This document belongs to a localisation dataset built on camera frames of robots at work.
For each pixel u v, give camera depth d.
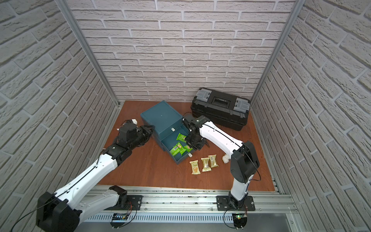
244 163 0.45
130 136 0.57
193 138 0.68
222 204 0.74
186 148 0.85
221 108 0.96
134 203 0.74
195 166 0.85
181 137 0.90
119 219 0.71
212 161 0.87
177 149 0.83
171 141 0.87
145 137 0.68
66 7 0.71
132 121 0.73
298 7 0.69
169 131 0.79
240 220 0.70
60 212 0.37
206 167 0.85
